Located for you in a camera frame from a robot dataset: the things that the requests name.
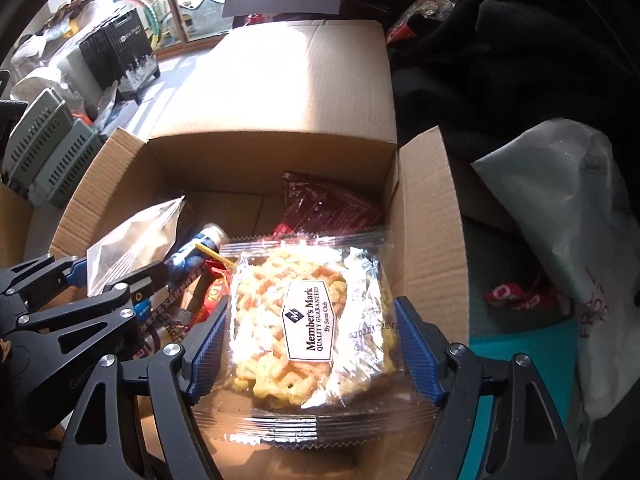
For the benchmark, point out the blue and white snack packet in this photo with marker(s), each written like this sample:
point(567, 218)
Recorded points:
point(167, 325)

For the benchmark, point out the flat brown cardboard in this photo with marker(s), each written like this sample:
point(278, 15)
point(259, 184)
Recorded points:
point(480, 200)

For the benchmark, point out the teal printed bubble mat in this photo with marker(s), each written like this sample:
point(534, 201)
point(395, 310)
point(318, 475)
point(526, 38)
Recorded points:
point(510, 360)

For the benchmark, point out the clear-wrapped waffle packet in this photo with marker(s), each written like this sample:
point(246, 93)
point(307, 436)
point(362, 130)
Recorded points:
point(310, 320)

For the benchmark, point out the pile of black clothes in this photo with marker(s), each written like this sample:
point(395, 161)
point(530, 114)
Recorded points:
point(525, 60)

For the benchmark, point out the cardboard box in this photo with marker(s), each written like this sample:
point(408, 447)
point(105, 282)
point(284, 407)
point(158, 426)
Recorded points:
point(280, 85)

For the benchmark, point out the coloured hula hoops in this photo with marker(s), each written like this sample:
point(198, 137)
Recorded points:
point(155, 15)

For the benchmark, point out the yellow-wrapped lollipop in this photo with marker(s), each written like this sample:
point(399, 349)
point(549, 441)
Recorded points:
point(207, 251)

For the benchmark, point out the clear plastic bag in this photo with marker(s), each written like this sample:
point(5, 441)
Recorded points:
point(130, 245)

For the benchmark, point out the crumpled red wrapper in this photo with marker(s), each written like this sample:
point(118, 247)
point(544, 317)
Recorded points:
point(505, 292)

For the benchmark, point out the brown crumpled cloth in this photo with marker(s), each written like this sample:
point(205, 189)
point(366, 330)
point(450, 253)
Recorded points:
point(75, 2)

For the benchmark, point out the dark red snack packet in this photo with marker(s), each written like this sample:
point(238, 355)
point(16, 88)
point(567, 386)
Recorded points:
point(320, 210)

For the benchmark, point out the small red candy packet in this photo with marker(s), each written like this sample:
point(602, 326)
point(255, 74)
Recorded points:
point(212, 295)

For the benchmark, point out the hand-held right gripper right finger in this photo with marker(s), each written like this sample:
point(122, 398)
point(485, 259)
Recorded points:
point(417, 355)

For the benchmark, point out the red and clear plastic packet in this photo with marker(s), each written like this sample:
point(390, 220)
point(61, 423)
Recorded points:
point(415, 15)

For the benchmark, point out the small grey table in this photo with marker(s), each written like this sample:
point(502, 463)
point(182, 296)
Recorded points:
point(280, 2)

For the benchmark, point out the brown cardboard carton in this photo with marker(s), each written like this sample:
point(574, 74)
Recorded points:
point(12, 220)

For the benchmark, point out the white plastic sheet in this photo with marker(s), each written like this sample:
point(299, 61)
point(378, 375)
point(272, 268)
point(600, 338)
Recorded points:
point(45, 70)

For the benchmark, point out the white plastic shopping bag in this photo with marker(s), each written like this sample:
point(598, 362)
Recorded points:
point(550, 200)

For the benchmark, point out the blue drink bottle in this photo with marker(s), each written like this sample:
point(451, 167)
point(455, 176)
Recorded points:
point(215, 234)

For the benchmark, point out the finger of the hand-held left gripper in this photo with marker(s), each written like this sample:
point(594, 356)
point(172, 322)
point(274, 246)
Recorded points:
point(80, 272)
point(145, 280)

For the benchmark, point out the clear wavy-edged tub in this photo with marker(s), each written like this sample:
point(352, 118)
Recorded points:
point(200, 17)

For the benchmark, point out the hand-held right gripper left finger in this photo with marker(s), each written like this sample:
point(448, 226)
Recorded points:
point(207, 350)

